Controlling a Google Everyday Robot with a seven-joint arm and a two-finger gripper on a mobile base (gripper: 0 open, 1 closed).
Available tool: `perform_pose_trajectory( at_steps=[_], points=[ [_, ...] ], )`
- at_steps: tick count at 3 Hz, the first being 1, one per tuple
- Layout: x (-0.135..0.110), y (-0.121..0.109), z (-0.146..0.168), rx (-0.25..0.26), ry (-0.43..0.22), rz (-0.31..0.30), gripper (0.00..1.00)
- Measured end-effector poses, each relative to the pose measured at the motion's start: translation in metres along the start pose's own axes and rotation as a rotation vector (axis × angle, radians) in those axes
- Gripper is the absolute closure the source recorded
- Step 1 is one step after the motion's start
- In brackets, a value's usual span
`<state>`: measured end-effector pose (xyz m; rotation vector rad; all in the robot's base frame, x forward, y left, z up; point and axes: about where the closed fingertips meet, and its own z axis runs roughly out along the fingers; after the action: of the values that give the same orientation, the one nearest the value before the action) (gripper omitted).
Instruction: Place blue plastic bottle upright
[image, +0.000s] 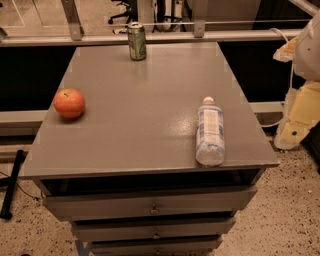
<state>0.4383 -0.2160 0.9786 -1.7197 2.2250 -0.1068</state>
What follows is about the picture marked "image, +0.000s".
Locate grey drawer cabinet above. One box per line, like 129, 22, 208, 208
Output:
20, 41, 280, 256

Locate bottom grey drawer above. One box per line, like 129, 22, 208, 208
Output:
91, 236, 222, 256

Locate grey metal railing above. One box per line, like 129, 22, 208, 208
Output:
0, 0, 319, 47

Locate green soda can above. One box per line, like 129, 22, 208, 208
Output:
127, 22, 147, 61

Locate grey drawer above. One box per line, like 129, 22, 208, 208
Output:
43, 185, 257, 221
72, 218, 235, 242
91, 236, 222, 256

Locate black bar on floor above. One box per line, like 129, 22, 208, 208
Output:
0, 150, 25, 220

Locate middle grey drawer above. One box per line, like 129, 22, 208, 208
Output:
72, 218, 235, 242

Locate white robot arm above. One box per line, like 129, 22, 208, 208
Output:
273, 12, 320, 150

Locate top grey drawer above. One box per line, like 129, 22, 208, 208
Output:
43, 185, 257, 221

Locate black office chair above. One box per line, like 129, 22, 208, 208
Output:
107, 0, 138, 25

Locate clear blue-label plastic bottle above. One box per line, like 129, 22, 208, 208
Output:
196, 97, 225, 166

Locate red apple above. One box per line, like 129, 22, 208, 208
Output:
53, 88, 86, 119

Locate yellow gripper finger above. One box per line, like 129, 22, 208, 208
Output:
273, 37, 297, 62
274, 81, 320, 150

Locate white cable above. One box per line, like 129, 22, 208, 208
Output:
259, 27, 296, 128

